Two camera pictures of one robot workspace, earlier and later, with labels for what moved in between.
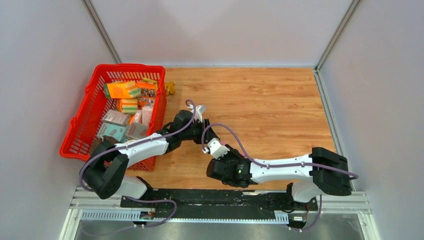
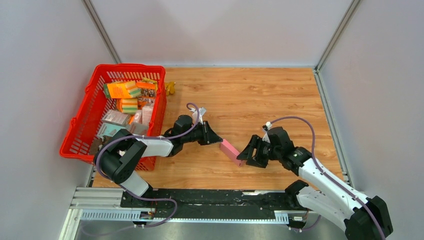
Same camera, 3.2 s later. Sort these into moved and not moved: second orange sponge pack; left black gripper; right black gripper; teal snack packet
Moved: right black gripper
Not moved: second orange sponge pack; left black gripper; teal snack packet
